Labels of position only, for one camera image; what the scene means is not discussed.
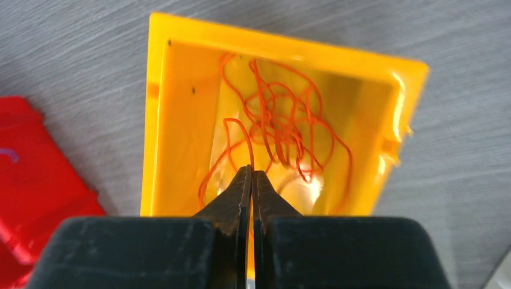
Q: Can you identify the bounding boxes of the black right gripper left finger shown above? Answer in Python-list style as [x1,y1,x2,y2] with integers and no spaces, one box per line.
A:
[27,166,252,288]

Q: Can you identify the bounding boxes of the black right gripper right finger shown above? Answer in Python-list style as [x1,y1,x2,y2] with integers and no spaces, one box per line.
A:
[252,171,450,288]

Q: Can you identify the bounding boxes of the orange cables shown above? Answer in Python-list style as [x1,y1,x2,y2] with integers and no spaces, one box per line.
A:
[197,52,354,212]

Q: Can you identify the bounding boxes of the purple cables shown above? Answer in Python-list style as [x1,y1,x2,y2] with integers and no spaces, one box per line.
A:
[0,148,19,164]

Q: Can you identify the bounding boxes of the orange plastic bin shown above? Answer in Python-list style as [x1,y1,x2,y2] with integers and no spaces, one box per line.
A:
[140,13,429,217]

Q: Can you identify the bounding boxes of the red plastic bin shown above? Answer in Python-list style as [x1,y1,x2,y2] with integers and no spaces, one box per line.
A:
[1,96,105,288]

